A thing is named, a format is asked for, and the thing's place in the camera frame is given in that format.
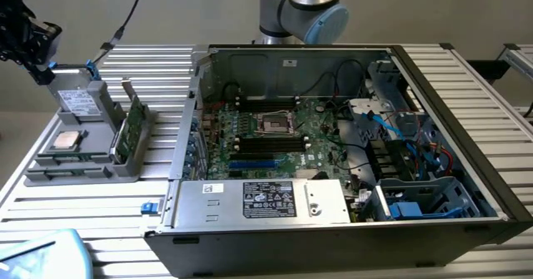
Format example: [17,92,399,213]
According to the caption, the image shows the red wire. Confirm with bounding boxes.
[432,141,455,174]

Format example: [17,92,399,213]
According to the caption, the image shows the metal slat side table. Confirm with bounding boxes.
[498,43,533,119]

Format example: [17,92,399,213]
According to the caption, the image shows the black RAM slot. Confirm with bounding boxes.
[233,147,311,154]
[237,97,299,102]
[233,139,311,145]
[237,104,299,109]
[233,135,311,141]
[237,107,299,112]
[237,100,299,105]
[233,144,311,149]

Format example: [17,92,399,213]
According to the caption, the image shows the CPU socket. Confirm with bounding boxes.
[252,111,295,135]

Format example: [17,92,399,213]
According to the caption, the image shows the blue flat wire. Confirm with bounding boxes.
[364,111,439,174]

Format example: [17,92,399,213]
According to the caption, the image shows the black hanging cable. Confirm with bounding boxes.
[92,0,146,64]

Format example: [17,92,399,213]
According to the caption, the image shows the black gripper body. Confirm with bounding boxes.
[0,0,47,69]

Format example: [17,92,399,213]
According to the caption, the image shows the black open PC case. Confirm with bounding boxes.
[142,43,533,278]

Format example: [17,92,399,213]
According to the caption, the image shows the green motherboard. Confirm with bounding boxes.
[197,96,359,193]

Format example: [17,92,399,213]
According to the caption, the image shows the light blue plastic object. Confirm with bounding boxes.
[0,228,97,279]

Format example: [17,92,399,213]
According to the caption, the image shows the black looped wire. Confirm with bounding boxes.
[299,59,363,99]

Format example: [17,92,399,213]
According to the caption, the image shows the grey parts rack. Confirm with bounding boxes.
[22,79,158,187]

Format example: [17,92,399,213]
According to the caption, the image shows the black expansion slot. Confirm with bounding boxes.
[228,154,276,162]

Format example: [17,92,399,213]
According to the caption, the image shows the CPU chip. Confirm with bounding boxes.
[45,130,85,154]

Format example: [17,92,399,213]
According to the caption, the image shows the blue case latch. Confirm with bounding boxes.
[140,200,161,215]

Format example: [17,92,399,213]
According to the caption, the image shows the hard disk blue rails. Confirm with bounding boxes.
[45,59,104,117]

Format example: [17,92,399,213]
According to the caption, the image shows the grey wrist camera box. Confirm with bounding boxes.
[37,21,63,67]

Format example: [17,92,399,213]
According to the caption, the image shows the silver power supply unit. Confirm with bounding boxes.
[169,179,351,227]

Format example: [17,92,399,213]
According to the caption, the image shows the green graphics card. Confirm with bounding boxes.
[109,78,150,165]

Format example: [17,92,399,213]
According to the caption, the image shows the metal disk bay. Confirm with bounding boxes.
[361,59,426,122]

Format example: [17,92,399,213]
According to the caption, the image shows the grey disk bay blue latch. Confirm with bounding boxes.
[372,175,496,222]

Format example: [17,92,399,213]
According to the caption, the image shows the blue expansion slot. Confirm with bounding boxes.
[229,161,279,170]

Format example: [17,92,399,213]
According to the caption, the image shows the black fan shroud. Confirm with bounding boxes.
[365,137,417,180]

